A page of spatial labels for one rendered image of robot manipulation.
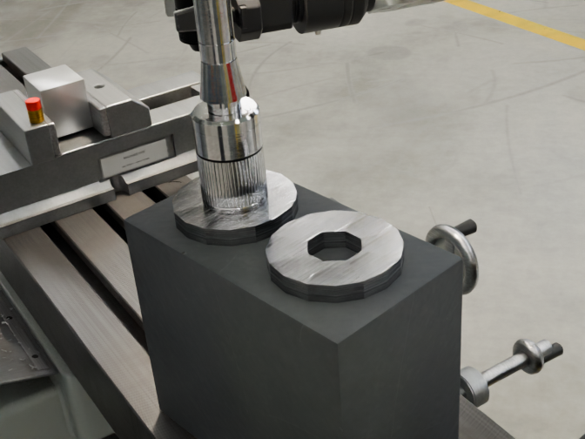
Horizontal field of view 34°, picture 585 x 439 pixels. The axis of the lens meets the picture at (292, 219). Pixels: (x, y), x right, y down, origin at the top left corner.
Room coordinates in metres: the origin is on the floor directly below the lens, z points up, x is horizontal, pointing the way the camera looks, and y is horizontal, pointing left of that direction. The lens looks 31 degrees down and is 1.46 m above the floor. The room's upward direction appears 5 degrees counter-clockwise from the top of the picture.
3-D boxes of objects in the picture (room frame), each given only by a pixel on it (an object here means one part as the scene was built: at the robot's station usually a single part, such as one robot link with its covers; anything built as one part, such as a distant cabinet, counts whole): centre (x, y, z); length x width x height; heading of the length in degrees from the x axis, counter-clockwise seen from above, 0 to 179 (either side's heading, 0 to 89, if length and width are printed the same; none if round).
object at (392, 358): (0.55, 0.01, 1.03); 0.22 x 0.12 x 0.20; 41
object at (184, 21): (0.96, 0.07, 1.13); 0.06 x 0.02 x 0.03; 105
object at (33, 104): (0.96, 0.27, 1.05); 0.02 x 0.02 x 0.03
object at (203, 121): (0.59, 0.04, 1.19); 0.05 x 0.05 x 0.01
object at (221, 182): (0.59, 0.04, 1.16); 0.05 x 0.05 x 0.06
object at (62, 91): (1.02, 0.26, 1.03); 0.06 x 0.05 x 0.06; 30
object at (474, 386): (1.10, -0.31, 0.51); 0.22 x 0.06 x 0.06; 120
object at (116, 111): (1.04, 0.21, 1.02); 0.12 x 0.06 x 0.04; 30
